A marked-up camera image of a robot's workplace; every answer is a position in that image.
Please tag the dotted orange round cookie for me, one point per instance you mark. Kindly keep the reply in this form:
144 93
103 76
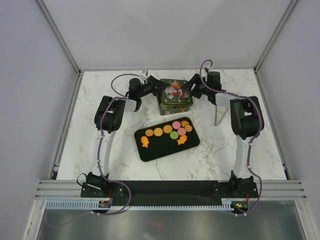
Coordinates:
158 132

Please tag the metal serving tongs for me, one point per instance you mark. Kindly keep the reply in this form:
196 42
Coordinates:
220 112

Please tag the aluminium front rail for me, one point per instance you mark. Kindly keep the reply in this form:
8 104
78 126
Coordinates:
272 190

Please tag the pink round cookie lower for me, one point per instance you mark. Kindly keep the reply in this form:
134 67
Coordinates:
181 131

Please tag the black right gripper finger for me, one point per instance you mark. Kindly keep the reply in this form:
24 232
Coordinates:
193 82
198 91

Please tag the orange fish cookie right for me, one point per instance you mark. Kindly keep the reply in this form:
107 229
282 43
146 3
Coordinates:
182 140

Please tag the dark green rectangular tray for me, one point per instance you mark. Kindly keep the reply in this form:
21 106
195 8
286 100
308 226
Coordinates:
162 146

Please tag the plain orange round cookie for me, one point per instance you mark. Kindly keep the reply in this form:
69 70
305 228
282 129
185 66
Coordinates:
149 132

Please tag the orange fish cookie left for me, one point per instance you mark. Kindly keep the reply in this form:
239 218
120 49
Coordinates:
144 141

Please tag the pink round cookie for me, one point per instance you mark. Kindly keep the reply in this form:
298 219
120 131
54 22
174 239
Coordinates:
176 124
181 131

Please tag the orange flower cookie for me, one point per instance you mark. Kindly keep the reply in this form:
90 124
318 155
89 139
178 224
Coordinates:
188 128

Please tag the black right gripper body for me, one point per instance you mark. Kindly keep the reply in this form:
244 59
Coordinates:
207 88

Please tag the right aluminium frame post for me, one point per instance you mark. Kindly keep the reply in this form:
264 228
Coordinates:
276 33

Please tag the orange fish cookie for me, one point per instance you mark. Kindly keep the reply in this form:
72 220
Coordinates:
144 141
182 140

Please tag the green round cookie lower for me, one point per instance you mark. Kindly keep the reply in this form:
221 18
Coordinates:
174 135

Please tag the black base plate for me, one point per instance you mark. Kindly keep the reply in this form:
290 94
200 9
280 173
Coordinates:
172 192

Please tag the pink round cookie upper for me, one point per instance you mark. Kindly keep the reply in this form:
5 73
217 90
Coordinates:
176 124

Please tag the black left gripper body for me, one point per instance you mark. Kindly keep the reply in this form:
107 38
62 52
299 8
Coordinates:
146 89

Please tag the green christmas cookie tin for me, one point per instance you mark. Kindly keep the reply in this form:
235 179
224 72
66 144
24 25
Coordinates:
174 108

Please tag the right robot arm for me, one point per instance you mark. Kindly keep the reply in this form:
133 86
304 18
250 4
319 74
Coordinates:
246 123

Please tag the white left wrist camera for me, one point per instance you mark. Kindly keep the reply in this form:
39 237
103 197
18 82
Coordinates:
144 75

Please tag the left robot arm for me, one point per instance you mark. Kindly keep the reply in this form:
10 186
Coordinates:
108 119

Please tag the white slotted cable duct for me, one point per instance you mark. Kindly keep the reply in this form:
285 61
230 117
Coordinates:
99 205

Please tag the aluminium frame post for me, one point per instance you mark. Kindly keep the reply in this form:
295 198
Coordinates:
57 34
276 33

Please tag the left aluminium frame post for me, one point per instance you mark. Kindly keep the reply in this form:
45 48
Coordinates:
57 34

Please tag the orange star swirl cookie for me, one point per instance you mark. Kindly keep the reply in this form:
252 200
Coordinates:
184 123

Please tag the gold tin lid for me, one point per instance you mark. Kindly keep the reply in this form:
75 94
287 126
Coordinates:
173 94

